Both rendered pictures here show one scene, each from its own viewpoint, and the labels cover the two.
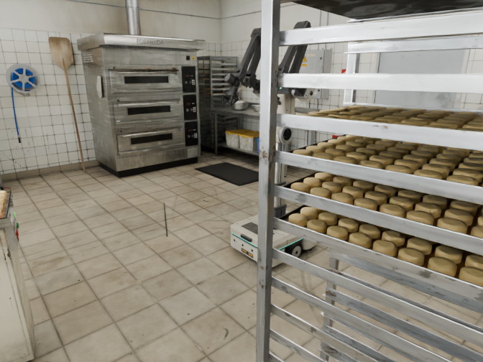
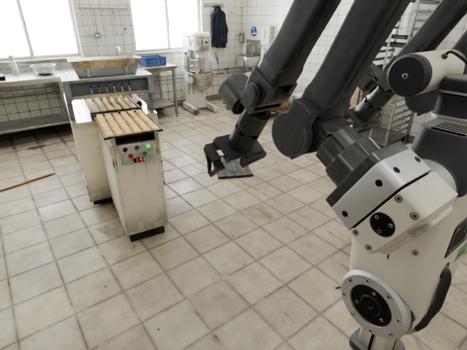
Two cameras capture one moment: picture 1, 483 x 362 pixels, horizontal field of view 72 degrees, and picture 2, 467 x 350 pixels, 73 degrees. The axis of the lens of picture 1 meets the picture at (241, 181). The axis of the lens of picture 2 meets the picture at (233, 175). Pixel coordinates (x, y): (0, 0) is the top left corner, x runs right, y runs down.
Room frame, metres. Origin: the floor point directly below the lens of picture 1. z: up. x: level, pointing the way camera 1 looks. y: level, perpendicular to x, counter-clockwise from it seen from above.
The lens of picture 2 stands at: (2.33, -0.88, 1.63)
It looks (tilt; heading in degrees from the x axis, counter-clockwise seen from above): 26 degrees down; 93
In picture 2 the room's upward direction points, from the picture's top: straight up
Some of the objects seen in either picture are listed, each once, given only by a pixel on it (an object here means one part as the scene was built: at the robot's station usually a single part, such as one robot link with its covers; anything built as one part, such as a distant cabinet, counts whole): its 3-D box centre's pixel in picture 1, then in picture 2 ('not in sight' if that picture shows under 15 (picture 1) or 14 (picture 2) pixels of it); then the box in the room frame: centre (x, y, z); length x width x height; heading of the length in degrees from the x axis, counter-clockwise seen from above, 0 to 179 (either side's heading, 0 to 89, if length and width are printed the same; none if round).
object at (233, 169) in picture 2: not in sight; (231, 165); (2.10, 2.61, 0.02); 0.60 x 0.40 x 0.03; 103
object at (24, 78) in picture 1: (27, 103); not in sight; (4.93, 3.10, 1.10); 0.41 x 0.17 x 1.10; 130
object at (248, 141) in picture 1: (254, 141); not in sight; (5.90, -0.23, 0.36); 0.47 x 0.38 x 0.26; 130
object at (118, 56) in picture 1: (147, 106); not in sight; (5.54, 1.53, 1.01); 1.56 x 1.20 x 2.01; 130
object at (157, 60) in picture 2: not in sight; (152, 60); (0.60, 4.82, 0.95); 0.40 x 0.30 x 0.14; 43
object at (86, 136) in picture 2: not in sight; (112, 140); (0.82, 2.31, 0.42); 1.28 x 0.72 x 0.84; 122
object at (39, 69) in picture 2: not in sight; (44, 69); (-0.69, 3.77, 0.94); 0.33 x 0.33 x 0.12
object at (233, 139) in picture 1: (239, 138); not in sight; (6.20, 0.03, 0.36); 0.47 x 0.39 x 0.26; 129
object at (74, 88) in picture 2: not in sight; (110, 94); (1.07, 1.90, 1.01); 0.72 x 0.33 x 0.34; 32
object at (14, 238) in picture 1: (11, 228); (137, 152); (1.53, 1.16, 0.77); 0.24 x 0.04 x 0.14; 32
